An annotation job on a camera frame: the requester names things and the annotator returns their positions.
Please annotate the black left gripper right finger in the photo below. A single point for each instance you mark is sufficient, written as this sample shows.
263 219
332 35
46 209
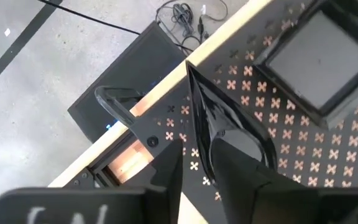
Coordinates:
259 205

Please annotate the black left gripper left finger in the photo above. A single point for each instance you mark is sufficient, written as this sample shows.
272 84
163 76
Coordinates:
160 202

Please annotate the black teardrop mini plate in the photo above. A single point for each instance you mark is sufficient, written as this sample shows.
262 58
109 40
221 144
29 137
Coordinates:
219 115

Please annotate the black square mini plate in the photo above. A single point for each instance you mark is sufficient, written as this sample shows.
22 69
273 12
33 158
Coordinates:
319 59

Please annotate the black perforated metal shelf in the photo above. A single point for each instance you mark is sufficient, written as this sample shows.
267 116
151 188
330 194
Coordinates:
323 161

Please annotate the black box on floor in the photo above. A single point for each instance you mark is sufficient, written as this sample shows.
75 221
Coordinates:
126 77

